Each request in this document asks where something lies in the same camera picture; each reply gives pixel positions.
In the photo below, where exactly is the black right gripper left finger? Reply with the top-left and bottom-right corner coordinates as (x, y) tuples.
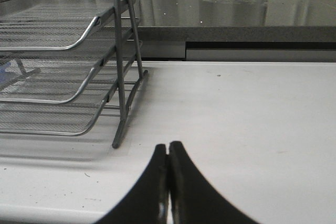
(96, 144), (168, 223)

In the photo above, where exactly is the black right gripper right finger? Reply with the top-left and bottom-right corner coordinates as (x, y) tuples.
(168, 141), (256, 223)

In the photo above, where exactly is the silver mesh tray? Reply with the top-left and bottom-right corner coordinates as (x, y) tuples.
(0, 82), (137, 137)
(0, 24), (144, 104)
(0, 0), (143, 51)

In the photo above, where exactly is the blue plastic tray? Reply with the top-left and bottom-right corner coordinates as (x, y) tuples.
(1, 60), (21, 90)

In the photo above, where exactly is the grey stone counter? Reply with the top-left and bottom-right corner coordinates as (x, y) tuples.
(138, 0), (335, 43)

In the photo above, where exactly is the grey metal rack frame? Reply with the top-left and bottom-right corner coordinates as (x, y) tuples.
(112, 0), (148, 149)

